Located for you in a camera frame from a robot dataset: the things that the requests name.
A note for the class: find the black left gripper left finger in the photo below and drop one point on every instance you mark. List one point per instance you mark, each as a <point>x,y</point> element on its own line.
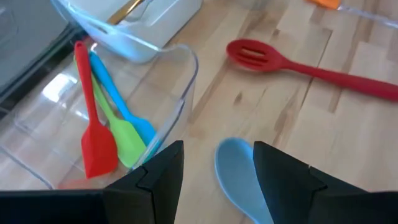
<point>140,202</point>

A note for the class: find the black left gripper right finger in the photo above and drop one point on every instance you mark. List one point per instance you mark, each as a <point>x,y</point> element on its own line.
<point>311,202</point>

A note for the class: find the green silicone spatula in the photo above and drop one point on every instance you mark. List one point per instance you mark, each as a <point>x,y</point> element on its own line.
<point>127,140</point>

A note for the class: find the red silicone spatula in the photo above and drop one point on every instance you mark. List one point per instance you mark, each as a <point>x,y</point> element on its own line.
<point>98,149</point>

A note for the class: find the blue silicone spatula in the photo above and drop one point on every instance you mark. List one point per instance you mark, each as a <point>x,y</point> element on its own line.
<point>141,127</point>

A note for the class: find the grey silicone spoon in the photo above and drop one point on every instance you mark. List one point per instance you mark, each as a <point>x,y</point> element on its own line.
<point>236,174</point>

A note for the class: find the red slotted silicone spoon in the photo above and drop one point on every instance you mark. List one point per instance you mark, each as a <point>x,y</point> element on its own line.
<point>252,56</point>

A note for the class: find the clear plastic bin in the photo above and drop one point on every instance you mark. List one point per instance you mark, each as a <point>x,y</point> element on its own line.
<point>40,130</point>

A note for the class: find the white plastic tray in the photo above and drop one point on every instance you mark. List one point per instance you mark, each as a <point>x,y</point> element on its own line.
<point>161,25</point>

